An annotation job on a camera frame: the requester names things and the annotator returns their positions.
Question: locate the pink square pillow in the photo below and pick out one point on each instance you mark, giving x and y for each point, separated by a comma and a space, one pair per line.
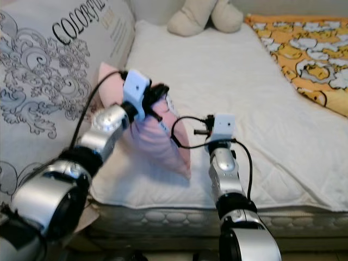
160, 141

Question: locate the yellow cartoon egg blanket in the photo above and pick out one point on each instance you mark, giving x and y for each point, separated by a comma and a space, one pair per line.
304, 54

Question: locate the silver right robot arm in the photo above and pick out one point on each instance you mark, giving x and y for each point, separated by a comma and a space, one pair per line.
225, 174

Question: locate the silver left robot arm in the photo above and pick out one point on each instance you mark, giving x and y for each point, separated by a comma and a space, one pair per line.
54, 201

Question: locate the white mattress pad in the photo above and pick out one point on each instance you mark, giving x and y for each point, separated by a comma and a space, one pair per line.
250, 109

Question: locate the beige plush toy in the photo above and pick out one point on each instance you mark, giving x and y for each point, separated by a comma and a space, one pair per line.
196, 22

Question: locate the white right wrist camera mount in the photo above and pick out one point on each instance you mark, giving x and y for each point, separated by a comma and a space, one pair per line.
223, 126

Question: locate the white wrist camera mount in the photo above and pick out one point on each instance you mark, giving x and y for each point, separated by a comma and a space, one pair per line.
223, 126
136, 87

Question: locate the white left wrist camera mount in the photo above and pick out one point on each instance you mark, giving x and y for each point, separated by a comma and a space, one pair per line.
136, 87

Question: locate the beige bed frame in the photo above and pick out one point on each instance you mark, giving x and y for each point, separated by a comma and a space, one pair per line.
168, 246

